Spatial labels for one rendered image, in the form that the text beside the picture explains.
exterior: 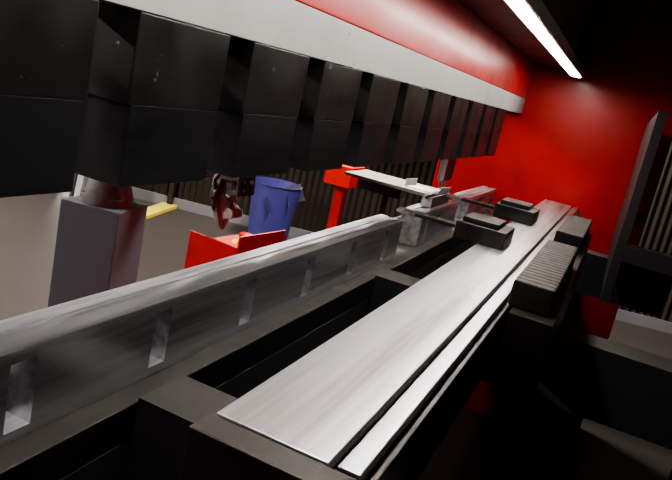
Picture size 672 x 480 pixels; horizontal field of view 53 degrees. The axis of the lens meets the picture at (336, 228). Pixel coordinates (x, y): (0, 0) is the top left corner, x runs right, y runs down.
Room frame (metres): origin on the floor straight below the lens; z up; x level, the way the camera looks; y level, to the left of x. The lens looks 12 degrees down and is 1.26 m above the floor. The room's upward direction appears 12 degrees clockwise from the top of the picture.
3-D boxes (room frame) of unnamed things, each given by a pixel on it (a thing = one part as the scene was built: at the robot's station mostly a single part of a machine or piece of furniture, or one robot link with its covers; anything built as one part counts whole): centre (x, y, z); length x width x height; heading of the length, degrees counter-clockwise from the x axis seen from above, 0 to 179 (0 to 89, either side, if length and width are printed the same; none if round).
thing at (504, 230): (1.49, -0.25, 1.01); 0.26 x 0.12 x 0.05; 68
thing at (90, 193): (1.90, 0.68, 0.82); 0.15 x 0.15 x 0.10
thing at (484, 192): (2.49, -0.49, 0.92); 0.50 x 0.06 x 0.10; 158
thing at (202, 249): (1.71, 0.25, 0.75); 0.20 x 0.16 x 0.18; 152
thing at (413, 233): (1.93, -0.26, 0.92); 0.39 x 0.06 x 0.10; 158
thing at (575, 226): (1.64, -0.58, 1.02); 0.37 x 0.06 x 0.04; 158
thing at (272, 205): (4.80, 0.46, 0.24); 0.42 x 0.38 x 0.49; 82
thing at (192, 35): (0.70, 0.22, 1.20); 0.15 x 0.09 x 0.17; 158
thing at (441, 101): (1.63, -0.14, 1.20); 0.15 x 0.09 x 0.17; 158
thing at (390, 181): (2.04, -0.14, 1.00); 0.26 x 0.18 x 0.01; 68
